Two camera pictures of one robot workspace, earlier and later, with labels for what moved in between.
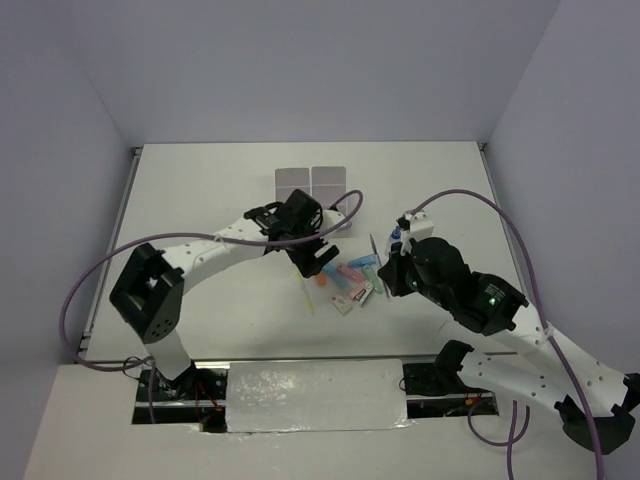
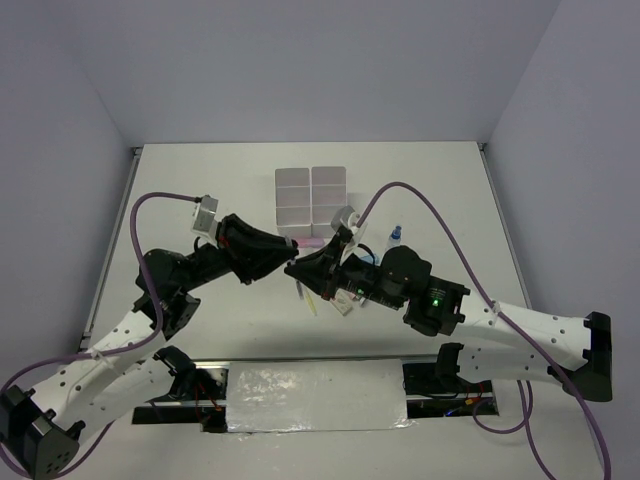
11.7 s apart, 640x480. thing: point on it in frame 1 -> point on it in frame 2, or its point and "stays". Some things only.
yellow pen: x=306 y=293 stays
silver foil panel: x=315 y=395 stays
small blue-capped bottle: x=394 y=238 stays
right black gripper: x=391 y=270 -> x=314 y=271
